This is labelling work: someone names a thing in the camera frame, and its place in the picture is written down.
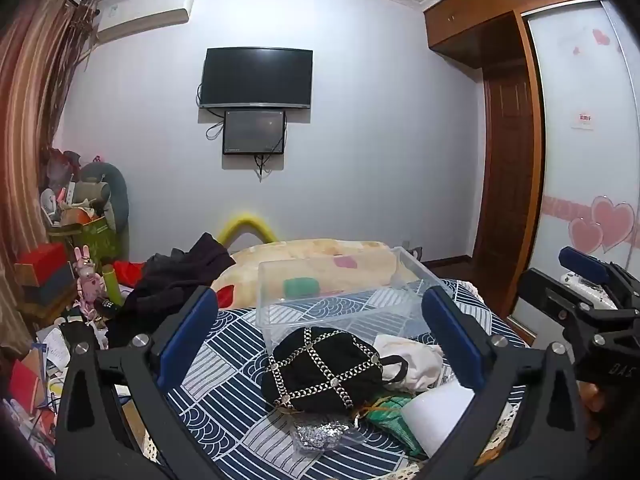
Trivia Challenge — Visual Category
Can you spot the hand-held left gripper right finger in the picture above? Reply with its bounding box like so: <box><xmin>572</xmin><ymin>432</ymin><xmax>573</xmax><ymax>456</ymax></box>
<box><xmin>420</xmin><ymin>287</ymin><xmax>592</xmax><ymax>480</ymax></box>

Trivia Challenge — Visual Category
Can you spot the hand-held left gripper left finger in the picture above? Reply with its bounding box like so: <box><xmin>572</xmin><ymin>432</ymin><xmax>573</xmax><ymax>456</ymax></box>
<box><xmin>52</xmin><ymin>285</ymin><xmax>221</xmax><ymax>480</ymax></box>

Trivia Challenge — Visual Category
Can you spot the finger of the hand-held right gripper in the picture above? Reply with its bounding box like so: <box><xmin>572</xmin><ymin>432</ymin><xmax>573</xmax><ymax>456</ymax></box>
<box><xmin>516</xmin><ymin>268</ymin><xmax>640</xmax><ymax>361</ymax></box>
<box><xmin>558</xmin><ymin>246</ymin><xmax>640</xmax><ymax>313</ymax></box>

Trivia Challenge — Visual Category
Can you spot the cream cloth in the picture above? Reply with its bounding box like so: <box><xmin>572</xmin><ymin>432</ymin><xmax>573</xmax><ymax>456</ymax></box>
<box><xmin>372</xmin><ymin>334</ymin><xmax>446</xmax><ymax>394</ymax></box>

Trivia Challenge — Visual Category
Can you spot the white foam cylinder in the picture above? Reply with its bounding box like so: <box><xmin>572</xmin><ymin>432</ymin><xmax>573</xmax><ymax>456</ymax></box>
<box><xmin>402</xmin><ymin>377</ymin><xmax>476</xmax><ymax>459</ymax></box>

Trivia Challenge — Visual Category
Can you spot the green knit glove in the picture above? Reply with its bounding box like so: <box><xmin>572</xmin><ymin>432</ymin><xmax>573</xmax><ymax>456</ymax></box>
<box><xmin>362</xmin><ymin>392</ymin><xmax>427</xmax><ymax>457</ymax></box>

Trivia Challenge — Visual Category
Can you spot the clear plastic storage box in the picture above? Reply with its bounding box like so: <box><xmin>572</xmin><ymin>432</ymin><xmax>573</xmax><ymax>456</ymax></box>
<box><xmin>256</xmin><ymin>246</ymin><xmax>442</xmax><ymax>357</ymax></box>

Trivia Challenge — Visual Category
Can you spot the black bag with chain pattern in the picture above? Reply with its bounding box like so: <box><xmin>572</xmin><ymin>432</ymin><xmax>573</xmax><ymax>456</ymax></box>
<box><xmin>261</xmin><ymin>326</ymin><xmax>411</xmax><ymax>416</ymax></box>

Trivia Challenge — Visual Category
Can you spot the silver sequin pouch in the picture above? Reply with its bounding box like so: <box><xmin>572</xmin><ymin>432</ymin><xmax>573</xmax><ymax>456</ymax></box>
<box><xmin>290</xmin><ymin>410</ymin><xmax>366</xmax><ymax>454</ymax></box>

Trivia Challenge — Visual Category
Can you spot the person's right hand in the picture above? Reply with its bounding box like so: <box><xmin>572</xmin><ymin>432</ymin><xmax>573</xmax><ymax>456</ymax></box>
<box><xmin>580</xmin><ymin>381</ymin><xmax>609</xmax><ymax>443</ymax></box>

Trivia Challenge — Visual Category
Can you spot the white printed object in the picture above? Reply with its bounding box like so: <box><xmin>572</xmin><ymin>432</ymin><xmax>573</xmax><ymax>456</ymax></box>
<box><xmin>562</xmin><ymin>270</ymin><xmax>619</xmax><ymax>311</ymax></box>

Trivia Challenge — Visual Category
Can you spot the black clothes pile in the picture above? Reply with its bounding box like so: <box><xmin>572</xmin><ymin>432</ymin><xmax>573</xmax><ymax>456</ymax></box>
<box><xmin>105</xmin><ymin>232</ymin><xmax>236</xmax><ymax>352</ymax></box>

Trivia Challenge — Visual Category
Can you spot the blue wave pattern bedsheet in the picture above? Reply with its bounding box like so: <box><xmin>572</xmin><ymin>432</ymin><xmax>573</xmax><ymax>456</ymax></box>
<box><xmin>115</xmin><ymin>277</ymin><xmax>531</xmax><ymax>480</ymax></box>

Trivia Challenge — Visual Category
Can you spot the red cloth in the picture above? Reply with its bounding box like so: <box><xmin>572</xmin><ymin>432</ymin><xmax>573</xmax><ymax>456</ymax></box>
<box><xmin>112</xmin><ymin>260</ymin><xmax>149</xmax><ymax>289</ymax></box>

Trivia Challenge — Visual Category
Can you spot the green bottle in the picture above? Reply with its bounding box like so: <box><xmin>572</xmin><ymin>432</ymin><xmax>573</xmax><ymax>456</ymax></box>
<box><xmin>101</xmin><ymin>262</ymin><xmax>124</xmax><ymax>307</ymax></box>

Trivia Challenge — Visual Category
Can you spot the white lace cloth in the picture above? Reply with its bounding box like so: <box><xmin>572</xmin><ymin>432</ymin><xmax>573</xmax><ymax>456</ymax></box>
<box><xmin>479</xmin><ymin>400</ymin><xmax>517</xmax><ymax>467</ymax></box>

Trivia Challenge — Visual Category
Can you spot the pink rabbit toy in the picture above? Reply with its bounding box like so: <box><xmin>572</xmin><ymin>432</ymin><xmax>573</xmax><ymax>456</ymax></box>
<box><xmin>74</xmin><ymin>245</ymin><xmax>107</xmax><ymax>322</ymax></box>

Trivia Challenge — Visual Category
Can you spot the brown wooden door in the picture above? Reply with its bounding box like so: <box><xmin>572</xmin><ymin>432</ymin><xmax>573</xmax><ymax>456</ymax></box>
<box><xmin>472</xmin><ymin>67</ymin><xmax>540</xmax><ymax>264</ymax></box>

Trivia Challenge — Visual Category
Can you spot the yellow foam noodle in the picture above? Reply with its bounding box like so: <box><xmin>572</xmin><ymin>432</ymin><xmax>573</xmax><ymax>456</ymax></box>
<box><xmin>215</xmin><ymin>212</ymin><xmax>281</xmax><ymax>247</ymax></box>

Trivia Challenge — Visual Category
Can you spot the green storage box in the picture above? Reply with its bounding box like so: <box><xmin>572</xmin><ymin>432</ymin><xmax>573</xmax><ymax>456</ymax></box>
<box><xmin>49</xmin><ymin>217</ymin><xmax>124</xmax><ymax>264</ymax></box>

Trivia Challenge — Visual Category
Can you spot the grey blue box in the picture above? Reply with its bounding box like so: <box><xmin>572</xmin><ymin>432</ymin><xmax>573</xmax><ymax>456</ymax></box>
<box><xmin>20</xmin><ymin>263</ymin><xmax>77</xmax><ymax>307</ymax></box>

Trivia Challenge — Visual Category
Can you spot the pile of papers and books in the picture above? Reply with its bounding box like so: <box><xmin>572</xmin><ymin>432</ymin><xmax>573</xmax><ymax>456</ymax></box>
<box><xmin>0</xmin><ymin>310</ymin><xmax>108</xmax><ymax>466</ymax></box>

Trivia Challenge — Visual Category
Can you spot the red box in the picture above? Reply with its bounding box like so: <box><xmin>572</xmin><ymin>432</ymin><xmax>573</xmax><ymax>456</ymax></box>
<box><xmin>14</xmin><ymin>242</ymin><xmax>69</xmax><ymax>279</ymax></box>

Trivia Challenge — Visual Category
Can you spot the grey plush pillow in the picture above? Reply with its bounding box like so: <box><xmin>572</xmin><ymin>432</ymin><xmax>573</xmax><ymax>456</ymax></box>
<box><xmin>80</xmin><ymin>160</ymin><xmax>132</xmax><ymax>234</ymax></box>

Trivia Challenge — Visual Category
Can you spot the beige plush toy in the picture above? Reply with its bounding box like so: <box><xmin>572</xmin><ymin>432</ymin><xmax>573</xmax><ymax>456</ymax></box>
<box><xmin>74</xmin><ymin>180</ymin><xmax>112</xmax><ymax>207</ymax></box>

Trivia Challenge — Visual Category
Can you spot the wardrobe with pink heart stickers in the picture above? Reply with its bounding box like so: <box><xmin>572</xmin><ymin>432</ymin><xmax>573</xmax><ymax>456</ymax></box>
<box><xmin>510</xmin><ymin>0</ymin><xmax>640</xmax><ymax>348</ymax></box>

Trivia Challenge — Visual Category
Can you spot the crumpled plastic bag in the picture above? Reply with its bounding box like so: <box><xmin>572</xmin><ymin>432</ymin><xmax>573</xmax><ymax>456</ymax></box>
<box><xmin>45</xmin><ymin>149</ymin><xmax>82</xmax><ymax>186</ymax></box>

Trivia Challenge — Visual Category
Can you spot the wooden overhead cabinet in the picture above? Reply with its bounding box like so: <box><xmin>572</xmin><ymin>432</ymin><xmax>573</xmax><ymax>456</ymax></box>
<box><xmin>422</xmin><ymin>0</ymin><xmax>607</xmax><ymax>69</ymax></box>

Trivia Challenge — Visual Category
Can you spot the striped brown curtain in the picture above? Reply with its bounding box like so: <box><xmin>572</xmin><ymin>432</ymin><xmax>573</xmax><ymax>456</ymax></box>
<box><xmin>0</xmin><ymin>0</ymin><xmax>97</xmax><ymax>361</ymax></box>

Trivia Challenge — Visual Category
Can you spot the white air conditioner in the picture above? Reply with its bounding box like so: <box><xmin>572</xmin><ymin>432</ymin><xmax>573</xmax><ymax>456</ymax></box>
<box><xmin>95</xmin><ymin>0</ymin><xmax>195</xmax><ymax>44</ymax></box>

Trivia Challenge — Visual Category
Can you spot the small black wall monitor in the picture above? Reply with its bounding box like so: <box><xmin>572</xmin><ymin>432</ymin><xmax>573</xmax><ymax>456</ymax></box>
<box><xmin>222</xmin><ymin>109</ymin><xmax>287</xmax><ymax>156</ymax></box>

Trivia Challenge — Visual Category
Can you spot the black wall television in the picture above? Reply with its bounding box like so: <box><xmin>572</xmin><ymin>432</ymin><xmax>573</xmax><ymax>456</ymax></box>
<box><xmin>197</xmin><ymin>47</ymin><xmax>314</xmax><ymax>111</ymax></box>

